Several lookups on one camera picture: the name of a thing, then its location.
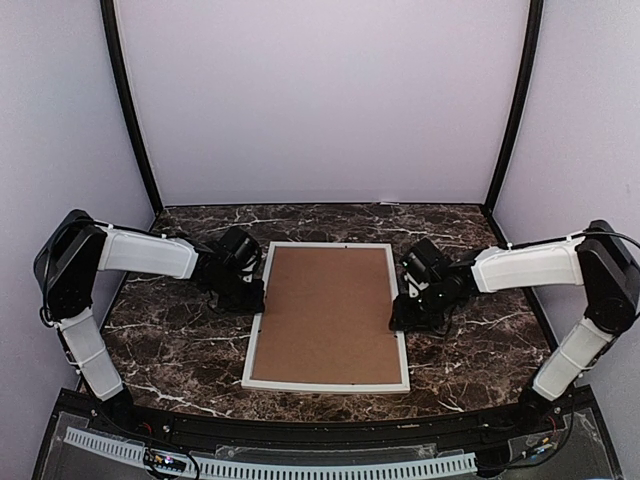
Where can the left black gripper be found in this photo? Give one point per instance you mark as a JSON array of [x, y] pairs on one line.
[[255, 303]]

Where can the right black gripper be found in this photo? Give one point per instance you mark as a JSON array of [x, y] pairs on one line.
[[403, 316]]

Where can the brown cardboard backing board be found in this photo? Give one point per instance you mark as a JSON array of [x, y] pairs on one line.
[[325, 315]]

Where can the white picture frame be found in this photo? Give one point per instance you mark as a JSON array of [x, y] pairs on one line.
[[250, 365]]

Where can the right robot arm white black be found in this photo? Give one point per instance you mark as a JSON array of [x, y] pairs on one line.
[[587, 283]]

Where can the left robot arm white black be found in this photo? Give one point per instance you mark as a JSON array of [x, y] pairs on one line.
[[82, 247]]

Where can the small green circuit board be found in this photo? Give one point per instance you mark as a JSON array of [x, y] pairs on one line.
[[161, 462]]

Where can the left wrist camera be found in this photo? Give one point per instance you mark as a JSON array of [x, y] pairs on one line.
[[247, 274]]

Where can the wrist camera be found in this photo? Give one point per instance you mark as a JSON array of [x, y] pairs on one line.
[[247, 274], [414, 287]]

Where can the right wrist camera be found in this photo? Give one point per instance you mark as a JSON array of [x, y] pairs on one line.
[[414, 287]]

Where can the white slotted cable duct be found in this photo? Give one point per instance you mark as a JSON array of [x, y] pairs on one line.
[[275, 464]]

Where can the black front rail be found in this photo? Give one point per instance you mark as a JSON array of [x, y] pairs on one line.
[[473, 430]]

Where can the right black corner post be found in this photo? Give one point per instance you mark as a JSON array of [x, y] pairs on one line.
[[525, 70]]

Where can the black corner post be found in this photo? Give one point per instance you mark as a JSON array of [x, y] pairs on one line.
[[525, 70], [119, 72]]

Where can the left black corner post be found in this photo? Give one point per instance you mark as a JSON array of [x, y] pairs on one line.
[[119, 72]]

